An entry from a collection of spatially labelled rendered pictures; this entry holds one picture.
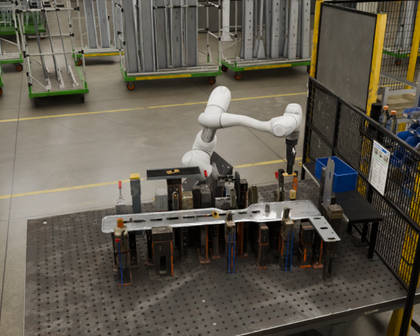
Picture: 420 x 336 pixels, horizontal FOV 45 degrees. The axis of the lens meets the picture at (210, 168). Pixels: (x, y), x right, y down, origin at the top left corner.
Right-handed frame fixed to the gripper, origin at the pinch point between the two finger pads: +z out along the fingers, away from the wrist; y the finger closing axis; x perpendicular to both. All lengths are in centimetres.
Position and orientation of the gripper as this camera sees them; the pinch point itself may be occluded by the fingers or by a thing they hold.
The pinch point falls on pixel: (289, 168)
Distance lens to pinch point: 318.0
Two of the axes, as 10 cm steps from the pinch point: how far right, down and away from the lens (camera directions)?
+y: 1.7, 4.0, -9.0
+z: 0.0, 9.1, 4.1
